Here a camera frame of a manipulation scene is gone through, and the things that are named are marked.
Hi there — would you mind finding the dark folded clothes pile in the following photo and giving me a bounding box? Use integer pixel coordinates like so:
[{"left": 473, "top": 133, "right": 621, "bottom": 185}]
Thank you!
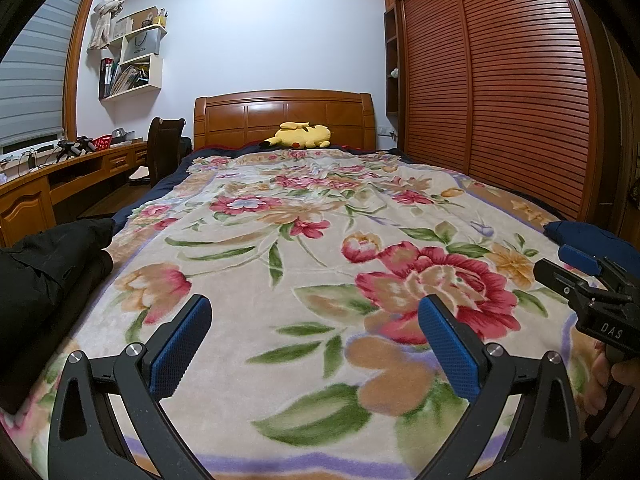
[{"left": 0, "top": 250, "right": 113, "bottom": 413}]

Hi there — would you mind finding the floral blanket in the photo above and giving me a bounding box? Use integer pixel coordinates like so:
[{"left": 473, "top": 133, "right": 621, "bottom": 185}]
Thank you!
[{"left": 0, "top": 149, "right": 601, "bottom": 480}]

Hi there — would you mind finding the grey paper bag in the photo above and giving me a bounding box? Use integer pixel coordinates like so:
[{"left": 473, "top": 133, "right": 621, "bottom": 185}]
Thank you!
[{"left": 121, "top": 27, "right": 161, "bottom": 58}]

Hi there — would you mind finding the hanging beige cloth figure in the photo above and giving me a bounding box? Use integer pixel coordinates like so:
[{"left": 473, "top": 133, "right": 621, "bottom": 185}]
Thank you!
[{"left": 87, "top": 0, "right": 126, "bottom": 51}]

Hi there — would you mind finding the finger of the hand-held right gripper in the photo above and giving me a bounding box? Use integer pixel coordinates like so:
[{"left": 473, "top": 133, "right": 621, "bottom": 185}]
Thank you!
[
  {"left": 532, "top": 258, "right": 591, "bottom": 306},
  {"left": 557, "top": 244, "right": 616, "bottom": 278}
]

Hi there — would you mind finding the black tripod device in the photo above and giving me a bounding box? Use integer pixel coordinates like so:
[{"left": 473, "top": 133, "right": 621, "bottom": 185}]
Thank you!
[{"left": 55, "top": 136, "right": 96, "bottom": 161}]

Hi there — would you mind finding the yellow plush toy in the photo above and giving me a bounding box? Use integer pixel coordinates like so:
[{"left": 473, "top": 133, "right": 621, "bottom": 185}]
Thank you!
[{"left": 258, "top": 121, "right": 333, "bottom": 150}]

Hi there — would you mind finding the row of books and folders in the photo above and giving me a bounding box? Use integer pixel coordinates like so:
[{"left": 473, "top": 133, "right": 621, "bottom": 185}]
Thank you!
[{"left": 98, "top": 57, "right": 151, "bottom": 98}]

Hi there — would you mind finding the wooden louvred wardrobe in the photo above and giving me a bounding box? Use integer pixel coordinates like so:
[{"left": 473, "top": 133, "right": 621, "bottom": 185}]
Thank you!
[{"left": 382, "top": 0, "right": 640, "bottom": 241}]

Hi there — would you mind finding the dark desk chair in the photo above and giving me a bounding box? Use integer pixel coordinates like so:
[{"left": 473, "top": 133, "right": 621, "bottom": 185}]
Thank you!
[{"left": 129, "top": 116, "right": 193, "bottom": 188}]

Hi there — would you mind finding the white wall shelf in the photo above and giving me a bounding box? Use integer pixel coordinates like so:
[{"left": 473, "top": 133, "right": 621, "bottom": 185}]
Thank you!
[{"left": 97, "top": 7, "right": 168, "bottom": 102}]

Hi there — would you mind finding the wooden window frame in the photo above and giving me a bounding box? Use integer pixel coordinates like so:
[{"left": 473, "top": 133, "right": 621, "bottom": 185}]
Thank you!
[{"left": 62, "top": 0, "right": 101, "bottom": 141}]

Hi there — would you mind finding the wooden bed headboard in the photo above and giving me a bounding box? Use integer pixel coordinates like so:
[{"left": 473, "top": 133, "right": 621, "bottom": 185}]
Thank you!
[{"left": 193, "top": 90, "right": 377, "bottom": 153}]

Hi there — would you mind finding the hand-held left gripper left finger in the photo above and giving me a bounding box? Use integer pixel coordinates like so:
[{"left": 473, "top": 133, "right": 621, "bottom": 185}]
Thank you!
[{"left": 48, "top": 294, "right": 213, "bottom": 480}]

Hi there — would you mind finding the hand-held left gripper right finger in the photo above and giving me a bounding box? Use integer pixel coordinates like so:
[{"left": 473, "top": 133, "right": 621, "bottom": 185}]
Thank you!
[{"left": 417, "top": 294, "right": 583, "bottom": 480}]

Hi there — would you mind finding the wooden desk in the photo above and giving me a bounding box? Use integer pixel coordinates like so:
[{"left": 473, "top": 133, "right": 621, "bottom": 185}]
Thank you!
[{"left": 0, "top": 137, "right": 151, "bottom": 251}]

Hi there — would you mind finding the person's right hand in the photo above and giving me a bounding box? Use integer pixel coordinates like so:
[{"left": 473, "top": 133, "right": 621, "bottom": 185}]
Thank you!
[{"left": 582, "top": 339, "right": 640, "bottom": 413}]

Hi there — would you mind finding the grey window blind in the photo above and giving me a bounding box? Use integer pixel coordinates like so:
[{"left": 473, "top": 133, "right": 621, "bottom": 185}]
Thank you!
[{"left": 0, "top": 0, "right": 88, "bottom": 148}]

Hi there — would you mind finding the dark blue cloth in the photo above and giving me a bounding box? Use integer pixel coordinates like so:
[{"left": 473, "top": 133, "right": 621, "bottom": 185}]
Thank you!
[{"left": 542, "top": 220, "right": 640, "bottom": 281}]

